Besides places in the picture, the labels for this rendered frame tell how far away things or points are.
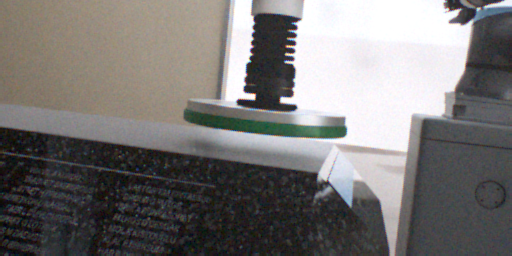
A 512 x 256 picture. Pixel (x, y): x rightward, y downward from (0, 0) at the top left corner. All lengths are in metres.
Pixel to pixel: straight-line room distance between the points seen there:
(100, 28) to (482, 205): 5.44
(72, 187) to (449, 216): 1.12
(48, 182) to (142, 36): 5.53
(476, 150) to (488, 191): 0.12
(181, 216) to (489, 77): 1.22
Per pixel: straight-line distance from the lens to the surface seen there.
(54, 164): 0.62
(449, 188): 1.47
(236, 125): 0.56
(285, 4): 0.64
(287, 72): 0.64
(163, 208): 0.53
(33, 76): 6.85
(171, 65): 5.91
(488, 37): 1.61
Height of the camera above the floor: 0.89
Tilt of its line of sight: 3 degrees down
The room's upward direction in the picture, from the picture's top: 6 degrees clockwise
